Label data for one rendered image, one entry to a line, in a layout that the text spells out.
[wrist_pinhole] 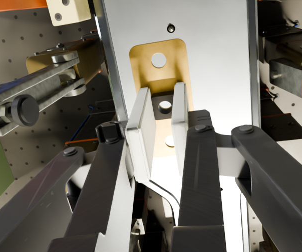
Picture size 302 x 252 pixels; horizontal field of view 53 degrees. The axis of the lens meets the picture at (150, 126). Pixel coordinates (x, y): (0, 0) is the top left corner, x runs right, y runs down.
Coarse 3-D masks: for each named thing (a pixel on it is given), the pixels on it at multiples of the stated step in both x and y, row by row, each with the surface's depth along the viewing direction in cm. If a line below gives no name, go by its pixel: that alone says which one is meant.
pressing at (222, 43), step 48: (96, 0) 42; (144, 0) 42; (192, 0) 41; (240, 0) 41; (192, 48) 44; (240, 48) 43; (192, 96) 47; (240, 96) 46; (240, 192) 53; (240, 240) 57
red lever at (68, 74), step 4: (68, 68) 40; (72, 68) 40; (60, 72) 39; (64, 72) 39; (68, 72) 39; (72, 72) 40; (60, 76) 39; (64, 76) 39; (68, 76) 40; (72, 76) 40; (60, 80) 39; (64, 80) 40; (68, 80) 40; (72, 80) 40; (0, 84) 37; (4, 84) 37
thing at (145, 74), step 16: (144, 48) 20; (160, 48) 20; (176, 48) 20; (144, 64) 20; (176, 64) 20; (144, 80) 21; (160, 80) 21; (176, 80) 20; (160, 96) 20; (160, 112) 21; (160, 128) 22; (160, 144) 22
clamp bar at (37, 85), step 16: (64, 64) 37; (16, 80) 32; (32, 80) 31; (48, 80) 36; (80, 80) 41; (0, 96) 27; (16, 96) 26; (32, 96) 28; (48, 96) 35; (0, 112) 27; (16, 112) 26; (32, 112) 27; (0, 128) 27
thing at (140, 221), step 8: (136, 192) 67; (144, 192) 66; (136, 200) 63; (144, 200) 63; (136, 208) 61; (144, 208) 62; (136, 216) 59; (144, 216) 61; (144, 224) 60; (144, 232) 59
